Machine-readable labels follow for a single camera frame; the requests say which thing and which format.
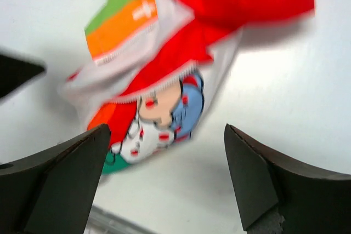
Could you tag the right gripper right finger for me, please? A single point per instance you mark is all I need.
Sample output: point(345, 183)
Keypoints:
point(276, 193)

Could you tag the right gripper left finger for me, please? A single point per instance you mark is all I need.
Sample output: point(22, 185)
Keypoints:
point(52, 191)

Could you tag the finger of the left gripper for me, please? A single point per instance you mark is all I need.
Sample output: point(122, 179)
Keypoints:
point(16, 70)

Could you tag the colourful children's zip jacket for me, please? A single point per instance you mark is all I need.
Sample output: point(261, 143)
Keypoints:
point(156, 66)

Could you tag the aluminium front rail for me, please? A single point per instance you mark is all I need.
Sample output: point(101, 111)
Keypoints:
point(102, 221)

